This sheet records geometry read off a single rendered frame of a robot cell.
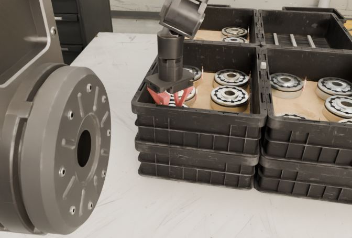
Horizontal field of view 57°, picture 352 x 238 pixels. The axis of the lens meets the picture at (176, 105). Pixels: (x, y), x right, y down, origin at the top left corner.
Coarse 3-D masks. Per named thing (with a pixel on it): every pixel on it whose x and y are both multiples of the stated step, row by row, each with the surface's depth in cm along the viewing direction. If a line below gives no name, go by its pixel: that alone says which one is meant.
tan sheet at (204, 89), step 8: (208, 80) 102; (200, 88) 97; (208, 88) 97; (248, 88) 97; (200, 96) 93; (208, 96) 93; (248, 96) 93; (200, 104) 90; (208, 104) 90; (248, 104) 90; (248, 112) 86
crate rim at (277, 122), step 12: (264, 48) 98; (276, 48) 98; (288, 48) 98; (300, 48) 98; (264, 60) 90; (264, 72) 84; (276, 120) 66; (288, 120) 66; (300, 120) 67; (312, 120) 66; (312, 132) 66; (324, 132) 66; (336, 132) 65; (348, 132) 65
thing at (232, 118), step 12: (252, 48) 99; (156, 60) 90; (144, 84) 82; (264, 84) 79; (264, 96) 74; (132, 108) 72; (144, 108) 71; (156, 108) 70; (168, 108) 70; (180, 108) 70; (192, 108) 70; (264, 108) 70; (192, 120) 70; (204, 120) 70; (216, 120) 69; (228, 120) 69; (240, 120) 68; (252, 120) 67; (264, 120) 68
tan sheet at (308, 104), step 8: (304, 88) 97; (312, 88) 97; (272, 96) 93; (304, 96) 93; (312, 96) 93; (280, 104) 90; (288, 104) 90; (296, 104) 90; (304, 104) 90; (312, 104) 90; (320, 104) 90; (280, 112) 86; (288, 112) 86; (296, 112) 86; (304, 112) 86; (312, 112) 86; (320, 112) 86; (320, 120) 83; (328, 120) 83
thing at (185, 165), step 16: (144, 144) 77; (144, 160) 81; (160, 160) 80; (176, 160) 79; (192, 160) 78; (208, 160) 77; (224, 160) 75; (240, 160) 74; (256, 160) 74; (144, 176) 83; (160, 176) 82; (176, 176) 82; (192, 176) 81; (208, 176) 80; (224, 176) 79; (240, 176) 78
